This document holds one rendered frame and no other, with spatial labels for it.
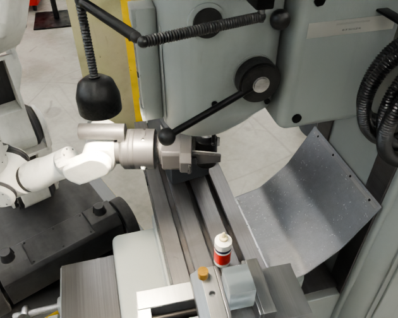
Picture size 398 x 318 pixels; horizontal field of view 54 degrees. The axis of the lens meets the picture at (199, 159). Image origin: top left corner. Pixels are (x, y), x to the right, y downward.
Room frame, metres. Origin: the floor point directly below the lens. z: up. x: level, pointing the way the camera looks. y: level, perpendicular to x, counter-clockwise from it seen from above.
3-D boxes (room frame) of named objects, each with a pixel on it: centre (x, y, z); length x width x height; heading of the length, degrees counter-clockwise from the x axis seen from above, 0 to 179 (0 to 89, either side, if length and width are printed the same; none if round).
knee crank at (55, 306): (0.66, 0.53, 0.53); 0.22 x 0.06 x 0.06; 105
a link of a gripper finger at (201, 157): (0.62, -0.01, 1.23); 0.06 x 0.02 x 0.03; 90
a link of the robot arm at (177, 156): (0.66, 0.08, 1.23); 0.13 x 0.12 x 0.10; 0
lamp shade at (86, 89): (0.56, 0.17, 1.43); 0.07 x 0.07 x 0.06
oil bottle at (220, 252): (0.56, -0.06, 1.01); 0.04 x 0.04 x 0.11
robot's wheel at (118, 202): (1.08, 0.31, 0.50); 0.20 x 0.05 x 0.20; 37
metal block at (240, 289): (0.42, -0.08, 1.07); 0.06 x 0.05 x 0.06; 12
